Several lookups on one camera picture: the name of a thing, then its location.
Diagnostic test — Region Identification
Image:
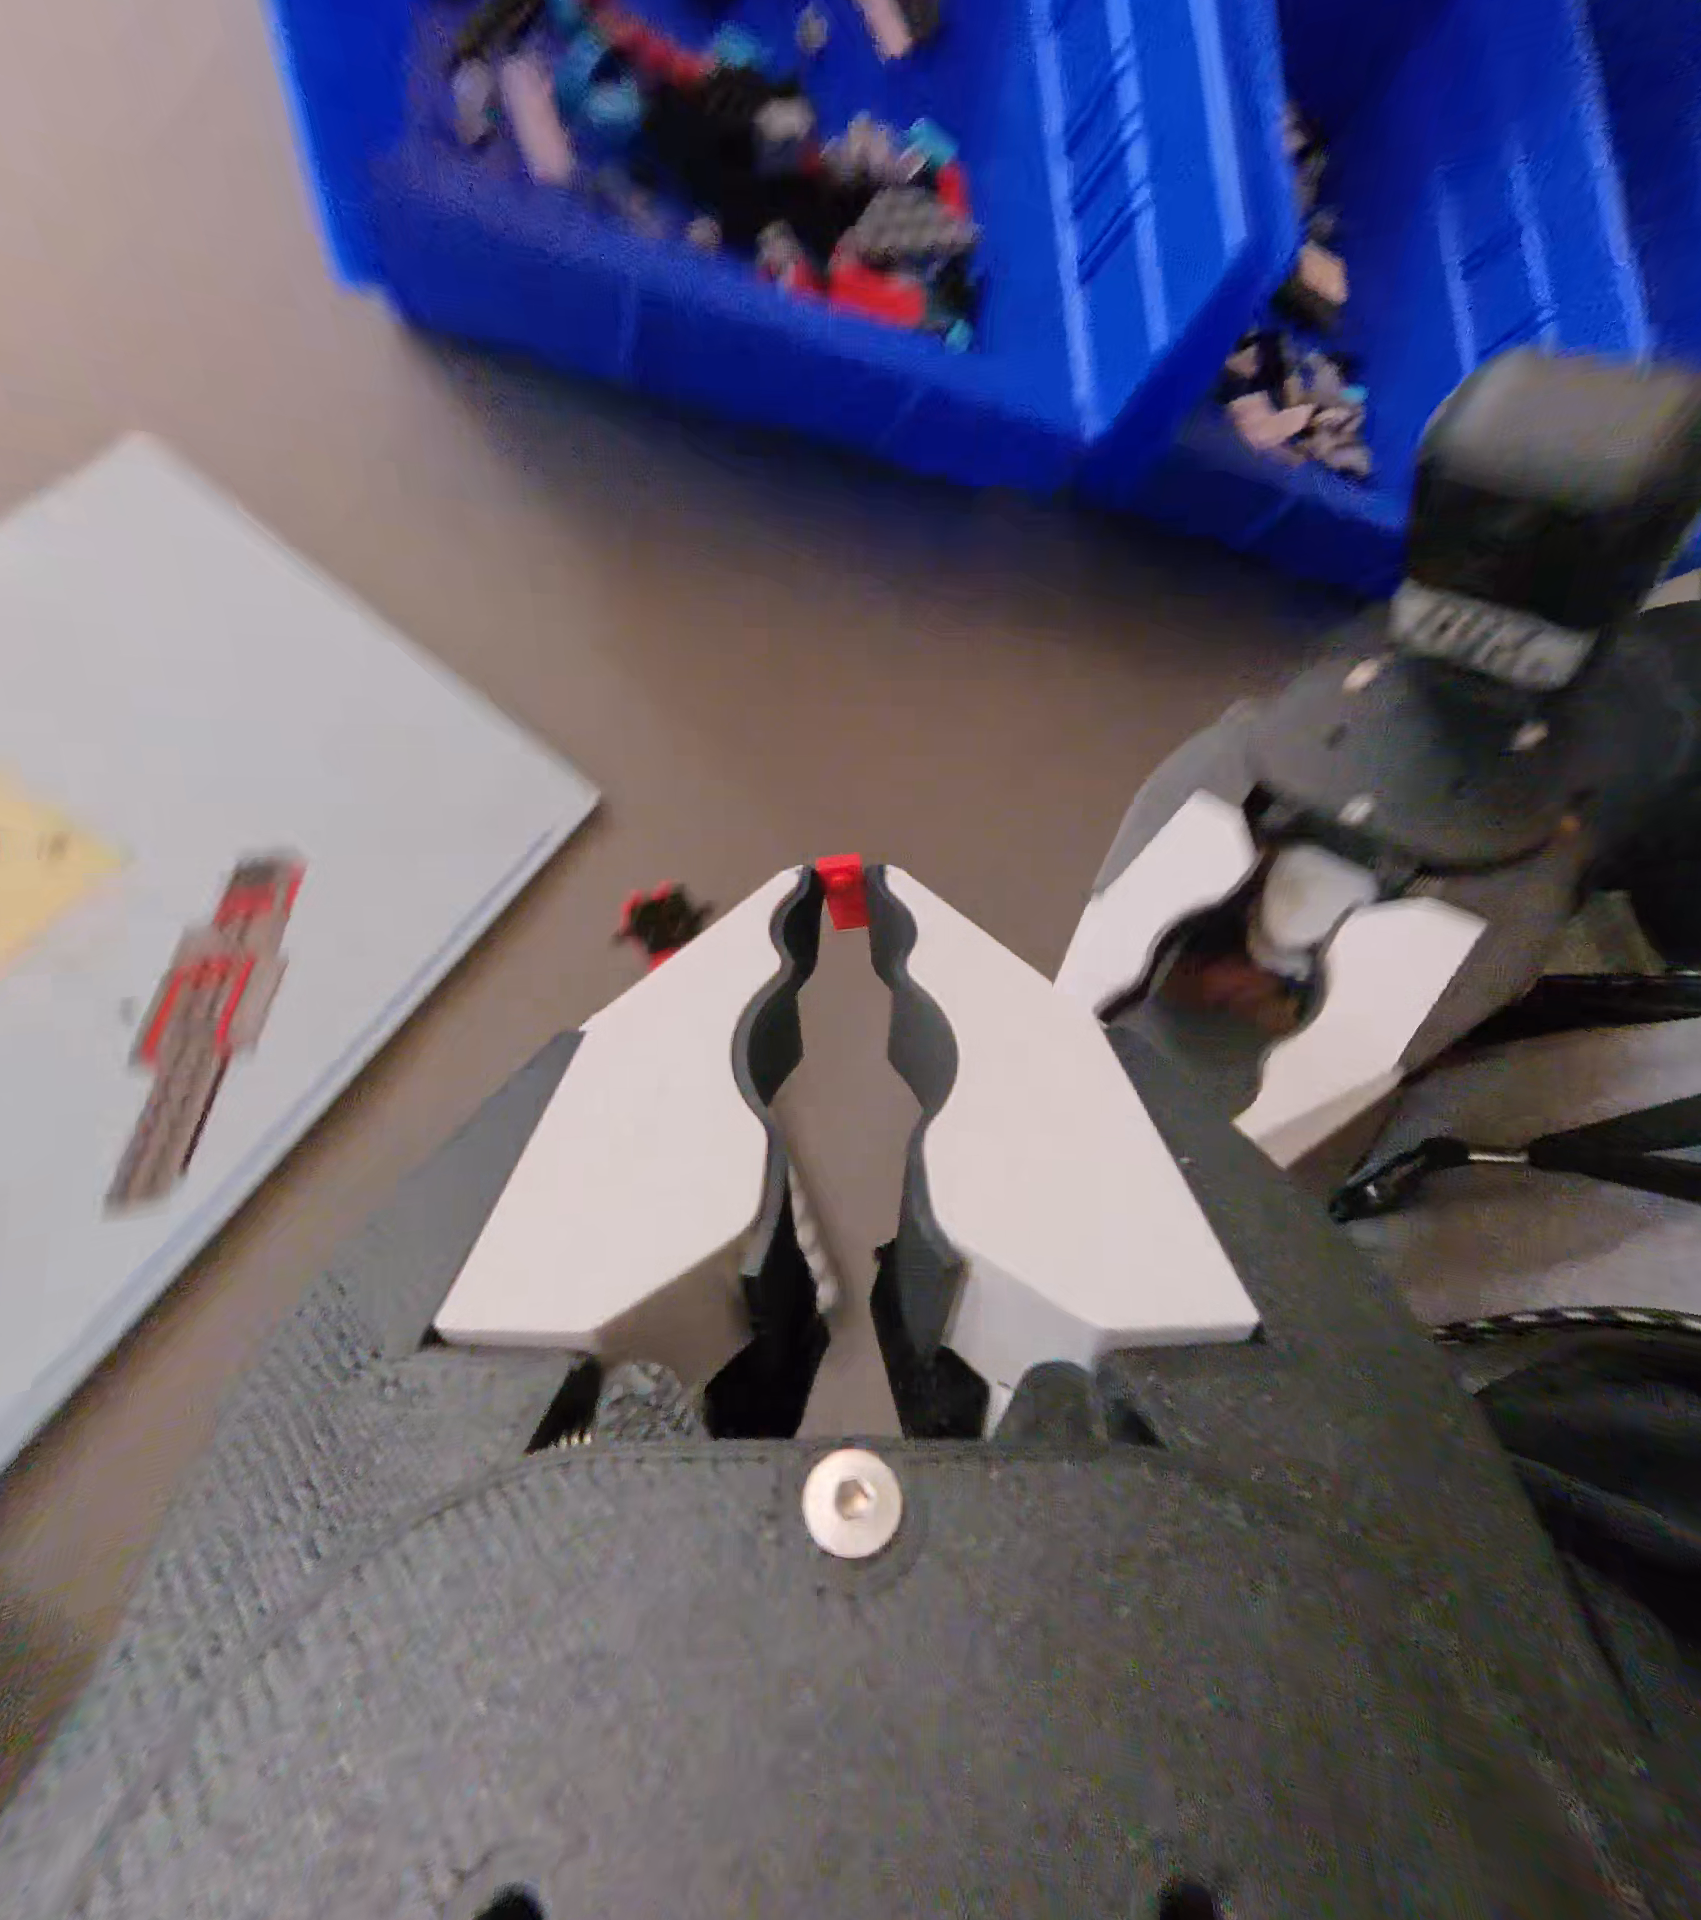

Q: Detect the grey plate with red bricks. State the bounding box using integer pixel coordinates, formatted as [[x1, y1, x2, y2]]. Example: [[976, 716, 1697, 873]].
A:
[[615, 882, 845, 1322]]

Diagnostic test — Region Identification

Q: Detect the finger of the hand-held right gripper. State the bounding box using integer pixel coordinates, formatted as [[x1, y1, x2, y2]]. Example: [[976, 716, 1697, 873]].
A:
[[1229, 900, 1489, 1173], [1054, 790, 1267, 1038]]

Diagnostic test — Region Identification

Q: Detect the pile of toy bricks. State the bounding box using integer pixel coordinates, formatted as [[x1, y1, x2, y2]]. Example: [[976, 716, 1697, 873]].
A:
[[1217, 105, 1377, 483], [444, 0, 978, 355]]

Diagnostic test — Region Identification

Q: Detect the person's black hoodie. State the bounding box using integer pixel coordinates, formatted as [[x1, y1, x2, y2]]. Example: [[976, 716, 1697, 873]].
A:
[[1466, 1320, 1701, 1668]]

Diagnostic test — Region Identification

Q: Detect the blue plastic bin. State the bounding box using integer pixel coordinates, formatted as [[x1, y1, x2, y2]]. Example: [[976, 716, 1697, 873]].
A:
[[262, 0, 1303, 499], [1074, 0, 1701, 595]]

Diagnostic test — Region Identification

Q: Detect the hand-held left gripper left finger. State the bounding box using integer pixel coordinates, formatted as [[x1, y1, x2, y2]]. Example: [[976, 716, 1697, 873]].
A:
[[433, 866, 819, 1348]]

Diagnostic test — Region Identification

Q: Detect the black white drawstring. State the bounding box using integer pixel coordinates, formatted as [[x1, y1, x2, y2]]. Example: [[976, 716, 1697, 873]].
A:
[[1435, 1302, 1701, 1356]]

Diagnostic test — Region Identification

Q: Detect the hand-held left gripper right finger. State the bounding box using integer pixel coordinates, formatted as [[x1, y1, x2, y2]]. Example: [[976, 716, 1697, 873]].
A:
[[862, 862, 1261, 1439]]

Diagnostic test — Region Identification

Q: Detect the open instruction booklet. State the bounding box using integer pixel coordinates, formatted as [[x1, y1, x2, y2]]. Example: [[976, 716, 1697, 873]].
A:
[[0, 434, 600, 1584]]

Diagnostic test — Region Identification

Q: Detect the black strap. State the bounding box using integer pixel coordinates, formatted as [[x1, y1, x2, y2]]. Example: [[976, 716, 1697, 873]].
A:
[[1331, 1073, 1701, 1236]]

